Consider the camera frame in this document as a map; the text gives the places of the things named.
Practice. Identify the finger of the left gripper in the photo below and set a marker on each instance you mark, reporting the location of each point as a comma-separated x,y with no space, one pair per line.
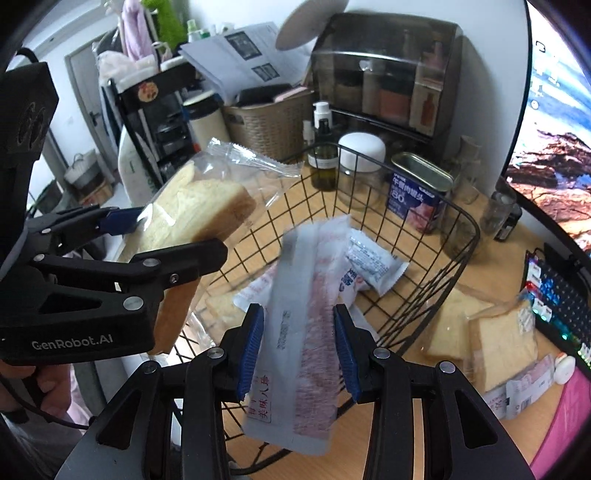
115,221
175,263

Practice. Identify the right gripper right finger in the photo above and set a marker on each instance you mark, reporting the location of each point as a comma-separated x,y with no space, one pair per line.
463,439

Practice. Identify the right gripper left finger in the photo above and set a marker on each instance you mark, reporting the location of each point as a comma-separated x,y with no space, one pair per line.
131,438

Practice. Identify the white red sachet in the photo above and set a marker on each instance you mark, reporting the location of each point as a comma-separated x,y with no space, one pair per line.
529,386
295,385

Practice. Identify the whole wheat cracker packet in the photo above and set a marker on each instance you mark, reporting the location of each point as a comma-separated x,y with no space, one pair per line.
350,285

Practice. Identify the bagged bread slice front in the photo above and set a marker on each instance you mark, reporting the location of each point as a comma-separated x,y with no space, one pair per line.
217,194

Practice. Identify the bagged bread slice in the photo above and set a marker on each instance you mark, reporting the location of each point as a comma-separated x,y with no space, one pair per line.
217,194
223,310

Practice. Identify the grey cracker packet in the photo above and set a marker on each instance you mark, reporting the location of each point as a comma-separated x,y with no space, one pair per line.
377,266

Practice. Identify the bagged bread slices back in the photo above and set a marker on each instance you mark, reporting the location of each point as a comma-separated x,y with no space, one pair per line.
493,341

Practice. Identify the white sachet yanwobazhenfen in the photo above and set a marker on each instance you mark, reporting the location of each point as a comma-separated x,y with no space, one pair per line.
496,399

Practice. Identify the person's left hand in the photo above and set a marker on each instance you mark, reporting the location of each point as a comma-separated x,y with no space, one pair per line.
53,381

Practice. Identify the black shelf rack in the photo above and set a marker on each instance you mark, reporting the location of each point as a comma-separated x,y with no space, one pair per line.
150,108

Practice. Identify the glass jar with residue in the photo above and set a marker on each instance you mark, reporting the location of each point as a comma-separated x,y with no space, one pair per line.
459,232

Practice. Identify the white cylinder cup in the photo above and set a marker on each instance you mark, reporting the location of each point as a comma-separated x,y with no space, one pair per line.
204,116

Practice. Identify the white round puck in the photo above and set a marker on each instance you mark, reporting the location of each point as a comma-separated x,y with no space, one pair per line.
564,368

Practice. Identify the blue luncheon meat tin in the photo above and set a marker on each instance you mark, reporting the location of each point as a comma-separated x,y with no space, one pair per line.
417,192

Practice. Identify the woven storage basket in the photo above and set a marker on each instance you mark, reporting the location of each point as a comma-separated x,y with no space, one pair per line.
275,129

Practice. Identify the RGB mechanical keyboard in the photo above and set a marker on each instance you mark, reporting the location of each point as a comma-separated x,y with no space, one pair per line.
561,304

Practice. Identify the pink desk mat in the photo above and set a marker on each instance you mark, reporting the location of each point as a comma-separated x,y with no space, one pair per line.
572,413

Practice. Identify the small black jar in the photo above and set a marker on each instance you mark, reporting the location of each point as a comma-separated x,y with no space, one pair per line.
509,224

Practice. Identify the dark pump bottle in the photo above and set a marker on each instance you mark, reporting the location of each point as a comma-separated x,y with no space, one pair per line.
323,158

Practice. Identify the white lidded cream jar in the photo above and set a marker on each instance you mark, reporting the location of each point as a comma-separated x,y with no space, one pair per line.
361,170

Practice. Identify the green plush toy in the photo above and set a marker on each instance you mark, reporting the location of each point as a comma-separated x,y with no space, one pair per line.
169,28

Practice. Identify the printed paper sheets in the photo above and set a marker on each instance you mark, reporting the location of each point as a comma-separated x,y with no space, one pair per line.
244,59

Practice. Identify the curved computer monitor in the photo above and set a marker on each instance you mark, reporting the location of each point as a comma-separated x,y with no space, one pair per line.
550,163

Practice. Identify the round white fan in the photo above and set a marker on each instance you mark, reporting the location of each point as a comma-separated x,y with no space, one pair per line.
306,22

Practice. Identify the smoked acrylic storage box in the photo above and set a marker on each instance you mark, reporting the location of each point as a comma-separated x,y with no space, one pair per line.
400,69

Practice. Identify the black wire basket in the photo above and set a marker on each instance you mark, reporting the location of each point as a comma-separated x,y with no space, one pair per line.
394,321

